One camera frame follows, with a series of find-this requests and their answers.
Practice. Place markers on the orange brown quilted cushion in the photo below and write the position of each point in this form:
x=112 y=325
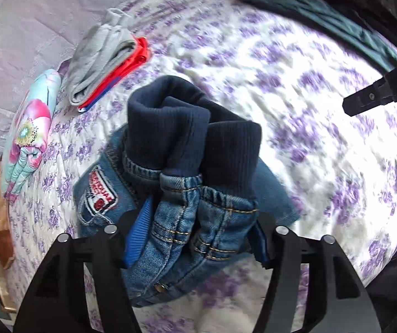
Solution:
x=3 y=236

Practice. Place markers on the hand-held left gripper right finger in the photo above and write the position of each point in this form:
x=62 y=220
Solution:
x=261 y=248

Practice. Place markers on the purple floral bed sheet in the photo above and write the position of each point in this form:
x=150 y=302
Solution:
x=288 y=111

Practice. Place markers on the white lace cover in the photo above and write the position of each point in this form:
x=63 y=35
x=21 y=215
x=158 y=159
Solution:
x=21 y=41

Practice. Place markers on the folded red garment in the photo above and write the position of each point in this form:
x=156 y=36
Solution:
x=129 y=64

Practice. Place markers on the folded grey garment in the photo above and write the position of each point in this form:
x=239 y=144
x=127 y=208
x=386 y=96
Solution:
x=97 y=55

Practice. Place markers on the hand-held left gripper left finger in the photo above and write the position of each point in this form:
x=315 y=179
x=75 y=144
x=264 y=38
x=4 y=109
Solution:
x=136 y=230

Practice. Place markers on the teal pants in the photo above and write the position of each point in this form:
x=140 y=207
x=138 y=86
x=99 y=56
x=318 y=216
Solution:
x=316 y=10

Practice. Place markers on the blue denim pants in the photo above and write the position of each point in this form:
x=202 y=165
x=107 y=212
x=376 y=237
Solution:
x=184 y=138

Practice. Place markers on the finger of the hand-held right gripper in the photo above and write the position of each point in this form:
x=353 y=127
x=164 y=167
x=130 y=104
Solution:
x=366 y=99

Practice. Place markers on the folded floral quilt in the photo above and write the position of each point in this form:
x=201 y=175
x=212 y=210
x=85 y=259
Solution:
x=28 y=131

